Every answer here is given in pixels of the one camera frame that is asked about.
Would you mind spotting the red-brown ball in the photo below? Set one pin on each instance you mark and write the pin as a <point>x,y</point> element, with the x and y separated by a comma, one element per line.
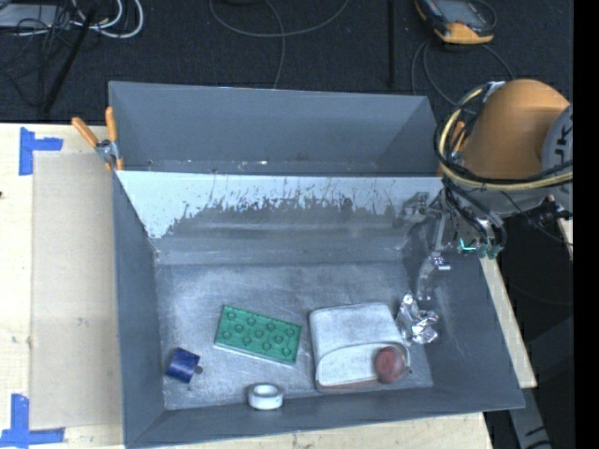
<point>390,365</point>

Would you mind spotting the white tape roll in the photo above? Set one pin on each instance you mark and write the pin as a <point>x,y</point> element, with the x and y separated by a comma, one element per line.
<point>265,396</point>

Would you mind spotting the grey metal bin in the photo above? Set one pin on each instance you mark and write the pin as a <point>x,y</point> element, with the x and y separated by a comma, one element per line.
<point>290,279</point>

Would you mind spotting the dark green flat block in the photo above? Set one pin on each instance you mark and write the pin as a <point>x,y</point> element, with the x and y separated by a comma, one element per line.
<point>258,335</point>

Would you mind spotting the pale flat board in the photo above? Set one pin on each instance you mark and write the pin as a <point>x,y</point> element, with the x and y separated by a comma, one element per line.
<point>70,288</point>

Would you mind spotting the blue cylinder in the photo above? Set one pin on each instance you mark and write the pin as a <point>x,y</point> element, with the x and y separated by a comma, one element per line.
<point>182,365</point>

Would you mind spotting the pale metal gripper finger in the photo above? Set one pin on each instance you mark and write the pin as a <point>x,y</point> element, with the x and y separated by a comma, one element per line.
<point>414,206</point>
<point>428,281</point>

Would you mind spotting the crumpled silver foil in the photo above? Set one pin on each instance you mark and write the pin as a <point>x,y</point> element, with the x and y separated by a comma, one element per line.
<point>419,323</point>

